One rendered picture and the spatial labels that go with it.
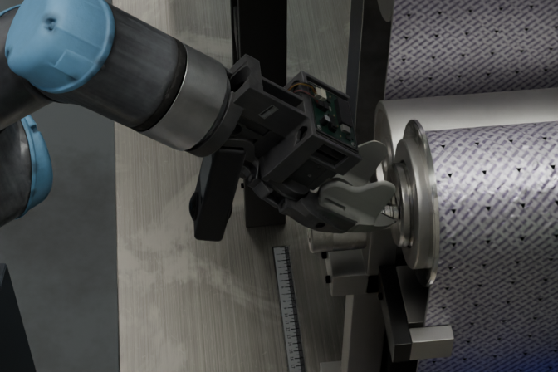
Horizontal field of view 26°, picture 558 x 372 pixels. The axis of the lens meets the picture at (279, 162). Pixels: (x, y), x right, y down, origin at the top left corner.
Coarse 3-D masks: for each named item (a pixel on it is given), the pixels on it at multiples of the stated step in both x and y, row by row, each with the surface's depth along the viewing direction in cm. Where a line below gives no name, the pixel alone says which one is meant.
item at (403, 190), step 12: (396, 168) 105; (396, 180) 104; (408, 180) 103; (396, 192) 104; (408, 192) 103; (408, 204) 103; (408, 216) 103; (396, 228) 106; (408, 228) 103; (396, 240) 106; (408, 240) 104
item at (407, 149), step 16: (400, 144) 107; (416, 144) 104; (400, 160) 107; (416, 160) 102; (416, 176) 101; (416, 192) 101; (416, 208) 101; (416, 224) 102; (416, 240) 102; (416, 256) 103
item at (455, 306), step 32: (480, 288) 106; (512, 288) 107; (544, 288) 107; (448, 320) 109; (480, 320) 110; (512, 320) 111; (544, 320) 111; (480, 352) 114; (512, 352) 115; (544, 352) 115
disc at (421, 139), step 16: (416, 128) 104; (432, 160) 100; (432, 176) 100; (432, 192) 99; (432, 208) 99; (432, 224) 100; (432, 240) 101; (432, 256) 101; (416, 272) 109; (432, 272) 102
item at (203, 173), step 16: (208, 160) 97; (224, 160) 94; (240, 160) 94; (208, 176) 96; (224, 176) 96; (208, 192) 97; (224, 192) 97; (192, 208) 101; (208, 208) 98; (224, 208) 98; (208, 224) 100; (224, 224) 100; (208, 240) 101
